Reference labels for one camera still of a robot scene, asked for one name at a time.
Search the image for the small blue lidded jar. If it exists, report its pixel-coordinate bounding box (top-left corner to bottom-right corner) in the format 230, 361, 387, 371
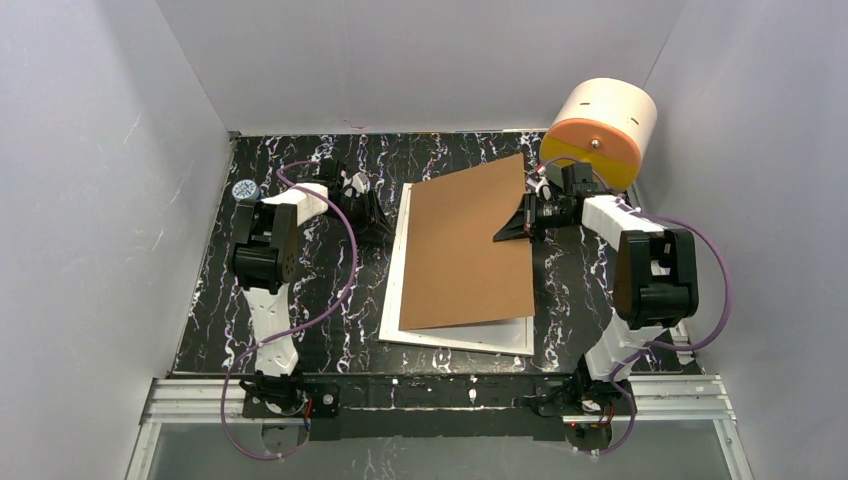
230, 179, 263, 204

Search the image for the brown frame backing board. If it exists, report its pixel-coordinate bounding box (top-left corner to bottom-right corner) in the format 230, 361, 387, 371
399, 154, 535, 330

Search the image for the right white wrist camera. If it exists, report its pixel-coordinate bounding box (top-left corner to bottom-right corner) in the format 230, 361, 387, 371
526, 166, 562, 201

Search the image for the white picture frame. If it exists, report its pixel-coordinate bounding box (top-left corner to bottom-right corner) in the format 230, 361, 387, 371
378, 182, 536, 358

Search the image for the aluminium rail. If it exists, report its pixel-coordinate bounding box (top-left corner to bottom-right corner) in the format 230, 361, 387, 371
125, 375, 753, 479

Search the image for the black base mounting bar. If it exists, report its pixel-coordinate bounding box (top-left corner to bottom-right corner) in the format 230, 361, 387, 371
238, 372, 633, 449

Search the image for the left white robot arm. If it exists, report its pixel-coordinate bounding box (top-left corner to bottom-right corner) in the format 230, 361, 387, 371
229, 160, 393, 378

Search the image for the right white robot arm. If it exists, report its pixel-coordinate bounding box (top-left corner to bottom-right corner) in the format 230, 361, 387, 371
493, 162, 699, 383

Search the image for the white cylindrical drawer unit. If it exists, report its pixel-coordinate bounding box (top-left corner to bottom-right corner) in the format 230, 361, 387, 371
539, 78, 658, 191

